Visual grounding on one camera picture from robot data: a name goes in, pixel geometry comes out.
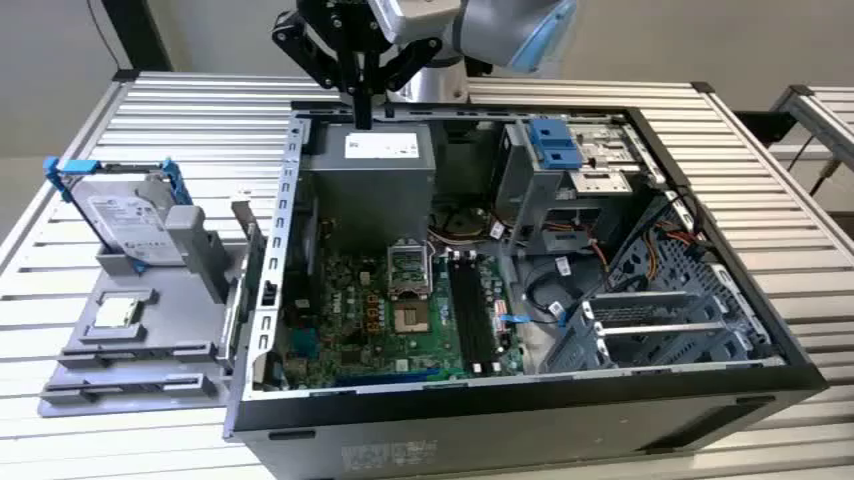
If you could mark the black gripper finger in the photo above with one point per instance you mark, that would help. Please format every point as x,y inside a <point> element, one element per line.
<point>414,60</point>
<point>308,55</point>

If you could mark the hard disk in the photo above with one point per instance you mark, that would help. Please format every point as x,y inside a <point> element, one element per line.
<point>121,215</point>

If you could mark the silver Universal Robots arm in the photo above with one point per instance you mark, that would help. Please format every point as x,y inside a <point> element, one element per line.
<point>508,30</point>

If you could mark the metal disk bay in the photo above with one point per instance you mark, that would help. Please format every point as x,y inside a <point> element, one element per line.
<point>635,345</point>

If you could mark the blue plastic drive latch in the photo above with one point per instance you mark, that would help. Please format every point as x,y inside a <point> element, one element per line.
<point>554,150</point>

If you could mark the grey power supply unit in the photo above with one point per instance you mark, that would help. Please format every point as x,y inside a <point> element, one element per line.
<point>374,200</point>

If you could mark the grey metal drive cage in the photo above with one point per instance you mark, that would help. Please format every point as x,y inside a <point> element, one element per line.
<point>528,200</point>

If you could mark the green graphics card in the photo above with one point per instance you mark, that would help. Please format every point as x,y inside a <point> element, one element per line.
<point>256,260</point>

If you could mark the CPU socket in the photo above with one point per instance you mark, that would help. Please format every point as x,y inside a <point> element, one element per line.
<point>410,317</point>

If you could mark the black RAM slot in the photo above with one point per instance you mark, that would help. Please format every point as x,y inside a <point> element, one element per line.
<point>478,315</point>
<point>470,315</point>
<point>462,315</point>

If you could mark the green motherboard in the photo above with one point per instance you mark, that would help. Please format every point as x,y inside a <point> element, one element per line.
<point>334,330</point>

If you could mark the grey plastic parts rack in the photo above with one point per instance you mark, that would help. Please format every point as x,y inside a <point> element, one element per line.
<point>174,320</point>

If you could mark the silver CPU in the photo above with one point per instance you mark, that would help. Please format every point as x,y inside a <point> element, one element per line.
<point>119,312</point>

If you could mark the blue expansion slot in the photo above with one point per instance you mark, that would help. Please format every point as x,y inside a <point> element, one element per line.
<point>388,378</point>

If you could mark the black open PC case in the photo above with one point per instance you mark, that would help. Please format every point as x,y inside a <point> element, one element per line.
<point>534,430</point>

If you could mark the black metal post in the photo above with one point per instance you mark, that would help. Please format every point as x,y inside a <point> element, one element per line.
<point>144,35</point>

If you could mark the aluminium frame rail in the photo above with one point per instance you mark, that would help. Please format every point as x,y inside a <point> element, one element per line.
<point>811,107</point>

